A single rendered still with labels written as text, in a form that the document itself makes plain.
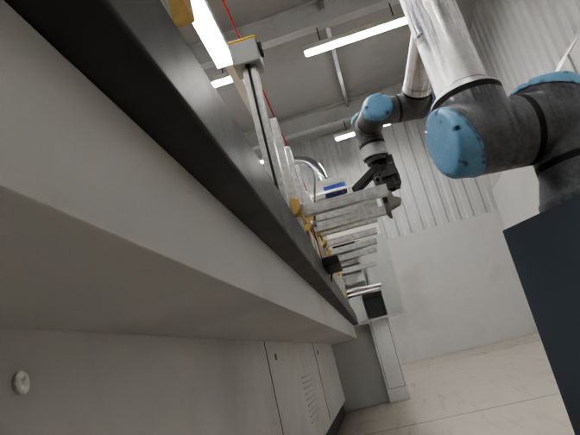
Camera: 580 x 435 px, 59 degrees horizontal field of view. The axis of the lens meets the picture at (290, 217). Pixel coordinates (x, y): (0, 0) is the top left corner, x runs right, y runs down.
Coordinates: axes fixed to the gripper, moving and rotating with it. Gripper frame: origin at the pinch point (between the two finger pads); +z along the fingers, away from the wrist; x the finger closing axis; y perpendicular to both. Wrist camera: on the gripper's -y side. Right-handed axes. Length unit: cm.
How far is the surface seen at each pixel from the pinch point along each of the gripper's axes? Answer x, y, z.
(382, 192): -26.5, -1.8, -0.7
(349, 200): -26.6, -11.4, -1.0
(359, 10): 432, 85, -380
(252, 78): -57, -26, -29
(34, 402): -122, -48, 37
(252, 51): -59, -24, -35
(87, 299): -128, -37, 30
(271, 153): -57, -26, -9
